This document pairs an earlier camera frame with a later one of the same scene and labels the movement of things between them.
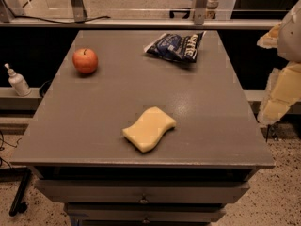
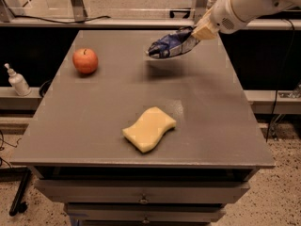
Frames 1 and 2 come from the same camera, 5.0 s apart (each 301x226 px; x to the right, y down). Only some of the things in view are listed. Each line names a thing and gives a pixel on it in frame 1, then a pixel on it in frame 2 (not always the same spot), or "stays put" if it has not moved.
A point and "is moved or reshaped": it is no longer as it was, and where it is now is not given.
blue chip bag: [179, 47] is moved or reshaped
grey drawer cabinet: [144, 128] stays put
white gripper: [291, 37] to [223, 19]
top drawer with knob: [141, 191] stays put
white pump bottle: [18, 82] stays put
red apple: [85, 60] stays put
